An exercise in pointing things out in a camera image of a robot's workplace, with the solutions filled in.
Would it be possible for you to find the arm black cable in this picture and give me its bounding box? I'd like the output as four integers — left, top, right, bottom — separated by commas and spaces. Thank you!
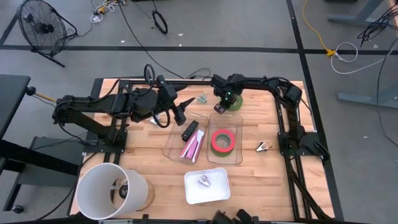
263, 76, 292, 91
143, 63, 172, 129

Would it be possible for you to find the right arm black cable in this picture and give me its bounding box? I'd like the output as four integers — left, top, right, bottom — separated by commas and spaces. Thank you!
263, 76, 292, 91

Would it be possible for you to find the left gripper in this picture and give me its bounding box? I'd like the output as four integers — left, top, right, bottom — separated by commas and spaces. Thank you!
156, 73, 197, 126

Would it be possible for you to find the white floor cable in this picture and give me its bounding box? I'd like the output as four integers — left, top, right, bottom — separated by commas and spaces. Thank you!
330, 41, 398, 76

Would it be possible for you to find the black side desk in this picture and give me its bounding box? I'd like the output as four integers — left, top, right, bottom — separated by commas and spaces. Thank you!
0, 73, 91, 215

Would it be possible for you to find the black aluminium table frame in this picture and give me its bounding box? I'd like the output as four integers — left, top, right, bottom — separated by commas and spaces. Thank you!
90, 77, 345, 222

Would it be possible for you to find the clear plastic tray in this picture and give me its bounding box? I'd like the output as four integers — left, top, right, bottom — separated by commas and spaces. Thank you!
162, 110, 210, 166
206, 112, 244, 166

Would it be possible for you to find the white plastic tray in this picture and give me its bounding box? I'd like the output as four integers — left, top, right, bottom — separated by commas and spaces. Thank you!
183, 167, 231, 205

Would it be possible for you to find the black floor fan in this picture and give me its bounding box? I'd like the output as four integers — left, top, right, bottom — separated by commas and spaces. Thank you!
17, 0, 78, 68

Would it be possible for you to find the yellow rod black knob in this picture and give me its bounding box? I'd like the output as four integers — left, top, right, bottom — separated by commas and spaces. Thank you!
25, 86, 58, 104

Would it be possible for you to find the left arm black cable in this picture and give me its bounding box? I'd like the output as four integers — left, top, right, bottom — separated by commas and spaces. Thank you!
143, 63, 172, 129

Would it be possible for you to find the grey cable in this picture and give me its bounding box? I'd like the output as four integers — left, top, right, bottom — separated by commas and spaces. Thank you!
185, 67, 213, 80

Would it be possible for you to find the white cylinder shade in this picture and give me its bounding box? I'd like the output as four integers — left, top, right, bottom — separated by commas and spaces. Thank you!
75, 162, 150, 221

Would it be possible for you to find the pink white stapler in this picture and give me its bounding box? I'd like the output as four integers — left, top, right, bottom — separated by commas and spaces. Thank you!
179, 129, 206, 164

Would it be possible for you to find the long black floor cable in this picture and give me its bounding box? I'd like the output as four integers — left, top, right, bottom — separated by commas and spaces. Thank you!
118, 0, 185, 79

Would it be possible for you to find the yellow extension cable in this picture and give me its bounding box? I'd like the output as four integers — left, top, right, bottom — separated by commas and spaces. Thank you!
302, 0, 336, 58

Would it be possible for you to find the grey desk leg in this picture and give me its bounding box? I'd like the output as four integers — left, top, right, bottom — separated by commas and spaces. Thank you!
337, 82, 398, 110
328, 0, 386, 27

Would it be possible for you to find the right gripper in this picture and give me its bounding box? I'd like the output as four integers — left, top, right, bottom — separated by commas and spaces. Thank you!
212, 73, 246, 116

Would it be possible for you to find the white yellow cable bundle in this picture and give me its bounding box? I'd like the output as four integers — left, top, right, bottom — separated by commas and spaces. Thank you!
90, 0, 127, 24

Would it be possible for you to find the red tape roll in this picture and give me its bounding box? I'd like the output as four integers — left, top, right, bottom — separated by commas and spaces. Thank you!
211, 129, 236, 150

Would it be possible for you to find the black cable conduit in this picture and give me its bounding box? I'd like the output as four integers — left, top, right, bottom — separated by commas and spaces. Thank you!
285, 155, 334, 221

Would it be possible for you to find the coiled black cable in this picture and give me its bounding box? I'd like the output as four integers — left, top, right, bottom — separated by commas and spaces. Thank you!
151, 9, 169, 35

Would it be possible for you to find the black cable bundle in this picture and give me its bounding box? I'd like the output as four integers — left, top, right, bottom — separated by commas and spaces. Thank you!
356, 1, 398, 48

